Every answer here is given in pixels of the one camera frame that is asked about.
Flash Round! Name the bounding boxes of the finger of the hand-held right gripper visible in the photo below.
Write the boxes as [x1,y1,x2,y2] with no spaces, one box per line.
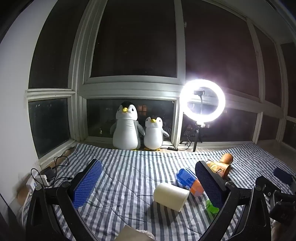
[273,167,294,186]

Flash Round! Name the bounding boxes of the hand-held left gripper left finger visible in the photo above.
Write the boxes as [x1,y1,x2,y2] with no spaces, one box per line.
[25,159,103,241]

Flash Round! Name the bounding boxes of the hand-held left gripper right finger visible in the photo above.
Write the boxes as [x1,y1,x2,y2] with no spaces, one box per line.
[195,160,271,241]

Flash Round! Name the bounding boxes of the cream white cup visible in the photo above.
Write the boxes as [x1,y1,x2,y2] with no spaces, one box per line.
[154,182,190,212]

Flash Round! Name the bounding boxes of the brown paper cup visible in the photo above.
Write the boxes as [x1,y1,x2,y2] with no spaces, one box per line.
[219,153,234,165]

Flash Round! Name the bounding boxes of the brown printed snack canister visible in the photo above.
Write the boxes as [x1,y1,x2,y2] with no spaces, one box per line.
[205,160,231,179]

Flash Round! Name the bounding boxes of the blue and orange snack packet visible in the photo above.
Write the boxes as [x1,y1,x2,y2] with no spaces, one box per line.
[176,168,205,198]

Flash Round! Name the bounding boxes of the green plastic wrapper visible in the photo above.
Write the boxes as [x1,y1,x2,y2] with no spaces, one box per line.
[205,199,219,214]

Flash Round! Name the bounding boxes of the black charger adapter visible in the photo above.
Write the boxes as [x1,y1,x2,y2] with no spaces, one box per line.
[40,167,55,184]

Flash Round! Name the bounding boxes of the blue striped blanket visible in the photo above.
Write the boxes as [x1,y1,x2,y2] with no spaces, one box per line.
[22,142,296,241]

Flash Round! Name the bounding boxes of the white power strip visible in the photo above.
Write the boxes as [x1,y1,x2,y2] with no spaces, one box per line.
[26,174,49,194]

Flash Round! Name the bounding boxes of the black tripod stand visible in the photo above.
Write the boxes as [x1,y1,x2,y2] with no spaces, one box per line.
[180,123,206,152]

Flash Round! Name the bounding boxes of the beige cardboard piece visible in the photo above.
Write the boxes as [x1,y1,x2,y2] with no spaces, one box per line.
[114,225,156,241]

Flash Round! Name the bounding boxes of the large penguin plush toy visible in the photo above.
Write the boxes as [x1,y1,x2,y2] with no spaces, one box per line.
[109,101,146,152]

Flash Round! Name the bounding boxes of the small penguin plush toy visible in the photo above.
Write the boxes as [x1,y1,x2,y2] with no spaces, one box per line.
[144,116,170,151]

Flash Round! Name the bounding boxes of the black phone holder clamp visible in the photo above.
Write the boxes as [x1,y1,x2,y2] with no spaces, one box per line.
[194,88,208,116]

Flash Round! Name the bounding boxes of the black cable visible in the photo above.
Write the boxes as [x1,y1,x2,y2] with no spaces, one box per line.
[31,155,73,188]

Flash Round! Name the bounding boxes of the white ring light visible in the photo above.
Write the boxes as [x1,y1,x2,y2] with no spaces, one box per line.
[180,79,226,124]

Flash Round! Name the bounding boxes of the white window frame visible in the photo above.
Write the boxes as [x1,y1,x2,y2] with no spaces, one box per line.
[24,0,296,166]

